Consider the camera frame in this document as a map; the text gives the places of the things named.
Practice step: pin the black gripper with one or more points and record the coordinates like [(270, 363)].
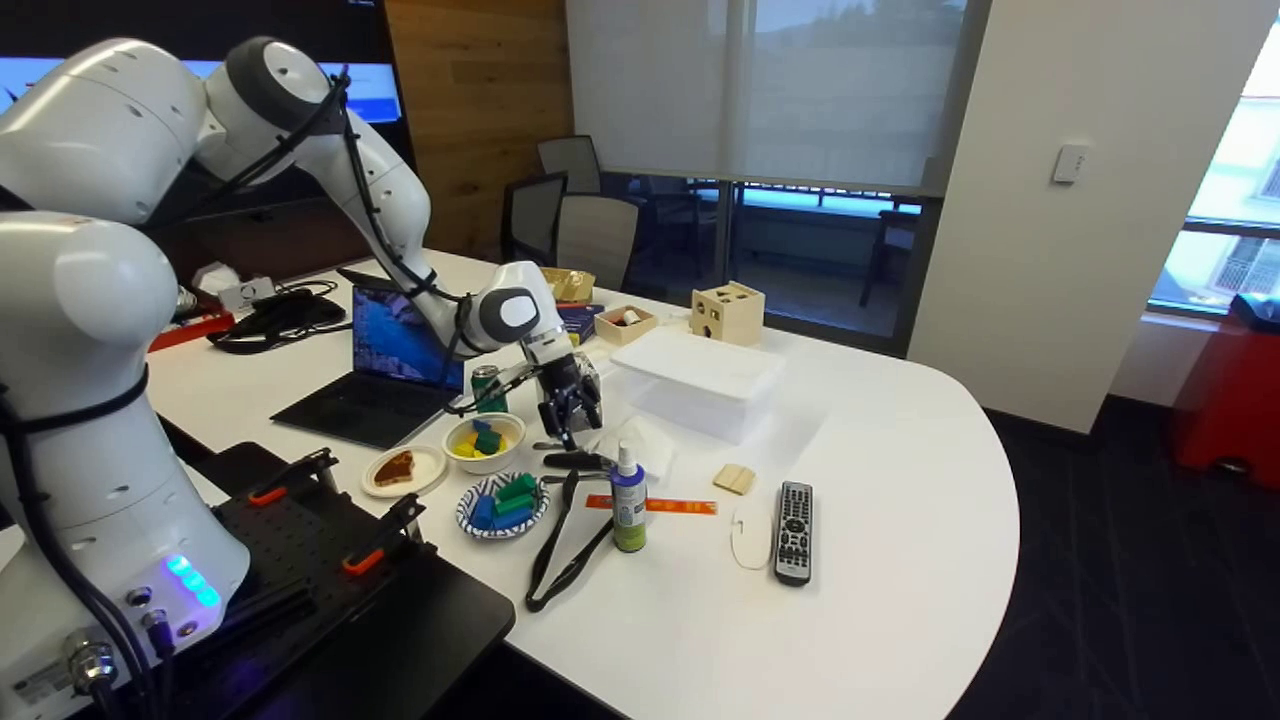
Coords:
[(560, 375)]

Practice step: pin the small blue block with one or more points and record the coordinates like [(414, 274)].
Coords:
[(478, 431)]

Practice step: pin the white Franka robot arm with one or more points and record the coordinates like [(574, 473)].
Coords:
[(94, 307)]

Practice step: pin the white bowl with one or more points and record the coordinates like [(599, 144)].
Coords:
[(505, 460)]

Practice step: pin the blue patterned paper plate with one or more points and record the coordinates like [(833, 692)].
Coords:
[(465, 512)]

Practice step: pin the black mounting plate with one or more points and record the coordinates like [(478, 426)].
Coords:
[(335, 626)]

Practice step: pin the green soda can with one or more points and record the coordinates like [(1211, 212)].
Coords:
[(490, 399)]

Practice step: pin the green cylinder block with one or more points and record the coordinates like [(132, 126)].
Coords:
[(526, 488), (500, 496)]

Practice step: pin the blue book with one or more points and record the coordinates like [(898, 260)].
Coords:
[(585, 320)]

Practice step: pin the small wooden tray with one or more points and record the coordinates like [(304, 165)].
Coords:
[(624, 320)]

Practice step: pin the yellow plastic toy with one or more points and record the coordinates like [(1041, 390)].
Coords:
[(462, 449)]

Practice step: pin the basket of items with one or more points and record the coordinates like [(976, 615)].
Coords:
[(574, 287)]

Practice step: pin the blue cylinder block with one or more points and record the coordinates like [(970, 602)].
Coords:
[(482, 511)]

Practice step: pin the orange ruler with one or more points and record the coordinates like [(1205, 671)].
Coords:
[(665, 505)]

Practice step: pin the white box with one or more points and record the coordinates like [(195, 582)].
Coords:
[(700, 382)]

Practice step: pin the small wooden square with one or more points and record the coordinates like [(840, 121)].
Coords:
[(734, 478)]

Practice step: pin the grey office chair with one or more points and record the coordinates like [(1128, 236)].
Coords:
[(531, 212), (574, 163), (599, 236)]

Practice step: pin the wooden shape sorter cube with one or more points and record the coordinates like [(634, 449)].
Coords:
[(725, 312)]

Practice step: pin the black laptop blue screen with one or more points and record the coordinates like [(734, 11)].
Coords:
[(385, 346)]

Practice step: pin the grey remote control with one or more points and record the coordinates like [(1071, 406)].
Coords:
[(795, 532)]

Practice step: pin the white roller blind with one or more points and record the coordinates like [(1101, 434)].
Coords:
[(774, 82)]

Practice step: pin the red object on table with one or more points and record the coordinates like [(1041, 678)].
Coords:
[(180, 329)]

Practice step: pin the red furniture piece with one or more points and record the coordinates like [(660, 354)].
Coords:
[(1233, 401)]

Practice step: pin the wall TV monitor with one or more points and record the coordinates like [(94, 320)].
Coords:
[(379, 94)]

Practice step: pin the white light switch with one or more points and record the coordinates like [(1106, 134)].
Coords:
[(1071, 163)]

